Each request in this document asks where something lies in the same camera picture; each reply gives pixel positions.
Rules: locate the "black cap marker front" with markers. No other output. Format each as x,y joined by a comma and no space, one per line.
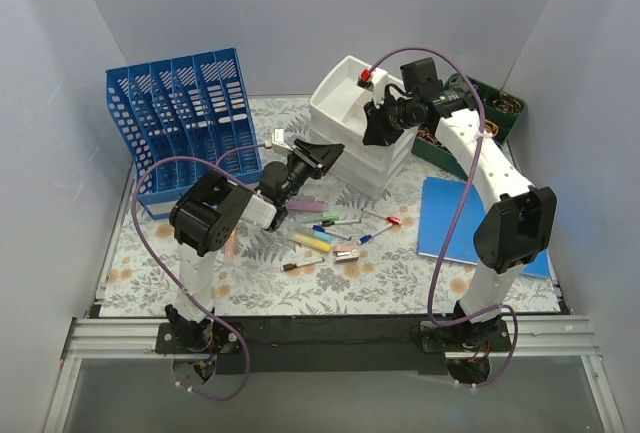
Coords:
292,266

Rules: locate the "aluminium frame rail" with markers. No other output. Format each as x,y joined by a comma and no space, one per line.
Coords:
533,335

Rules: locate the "red cap marker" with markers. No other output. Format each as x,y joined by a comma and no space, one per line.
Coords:
389,218

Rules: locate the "blue notebook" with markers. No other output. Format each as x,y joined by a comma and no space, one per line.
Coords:
460,223

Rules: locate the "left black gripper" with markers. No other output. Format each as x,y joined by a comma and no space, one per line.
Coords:
308,157

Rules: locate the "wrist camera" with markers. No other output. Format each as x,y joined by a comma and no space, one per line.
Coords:
371,86
278,144

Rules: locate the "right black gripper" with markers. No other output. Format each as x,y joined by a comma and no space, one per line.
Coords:
383,116

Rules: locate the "pink stapler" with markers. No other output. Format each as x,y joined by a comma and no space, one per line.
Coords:
346,254

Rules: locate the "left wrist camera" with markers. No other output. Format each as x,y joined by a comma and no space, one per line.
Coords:
278,144

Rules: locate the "blue pen marker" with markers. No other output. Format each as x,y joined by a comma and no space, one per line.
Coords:
332,233

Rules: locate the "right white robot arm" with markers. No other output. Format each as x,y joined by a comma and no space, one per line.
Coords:
455,116

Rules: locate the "white drawer organizer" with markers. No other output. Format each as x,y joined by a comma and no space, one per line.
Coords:
337,118

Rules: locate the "orange pink highlighter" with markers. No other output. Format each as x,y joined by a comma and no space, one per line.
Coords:
229,249

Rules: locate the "yellow highlighter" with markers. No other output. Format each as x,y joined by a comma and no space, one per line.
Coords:
311,242

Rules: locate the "blue plastic file rack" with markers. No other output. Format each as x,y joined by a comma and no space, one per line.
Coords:
175,115

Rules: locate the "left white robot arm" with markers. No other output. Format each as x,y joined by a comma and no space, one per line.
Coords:
204,218

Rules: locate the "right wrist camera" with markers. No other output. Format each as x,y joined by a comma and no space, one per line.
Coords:
371,86

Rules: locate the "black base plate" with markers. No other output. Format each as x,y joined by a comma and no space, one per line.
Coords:
337,343

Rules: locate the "green highlighter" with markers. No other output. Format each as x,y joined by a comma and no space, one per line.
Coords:
318,217

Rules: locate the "black cap marker middle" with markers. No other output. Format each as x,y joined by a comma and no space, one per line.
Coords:
329,223

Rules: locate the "purple highlighter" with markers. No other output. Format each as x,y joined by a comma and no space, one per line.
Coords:
303,206

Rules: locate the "blue cap marker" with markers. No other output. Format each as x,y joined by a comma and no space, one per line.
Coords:
368,237

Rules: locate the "black cap marker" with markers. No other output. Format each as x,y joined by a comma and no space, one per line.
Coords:
292,266
329,223

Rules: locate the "blue highlighter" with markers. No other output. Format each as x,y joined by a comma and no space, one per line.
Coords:
309,232

